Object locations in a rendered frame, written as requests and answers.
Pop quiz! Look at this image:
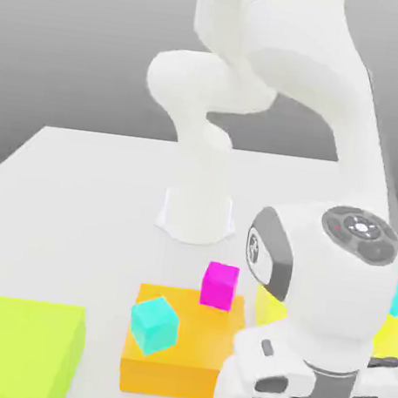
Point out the small magenta cube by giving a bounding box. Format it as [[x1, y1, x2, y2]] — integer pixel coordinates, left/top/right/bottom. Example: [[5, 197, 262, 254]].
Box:
[[198, 260, 242, 313]]

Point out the large yellow box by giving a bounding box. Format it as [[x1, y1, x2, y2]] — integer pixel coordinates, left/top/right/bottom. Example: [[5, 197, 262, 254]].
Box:
[[242, 282, 398, 398]]

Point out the large orange box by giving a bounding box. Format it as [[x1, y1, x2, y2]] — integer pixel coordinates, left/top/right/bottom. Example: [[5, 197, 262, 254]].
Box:
[[117, 280, 250, 398]]

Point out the large lime box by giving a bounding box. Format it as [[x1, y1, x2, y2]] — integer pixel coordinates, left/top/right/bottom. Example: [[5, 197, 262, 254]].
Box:
[[0, 295, 91, 398]]

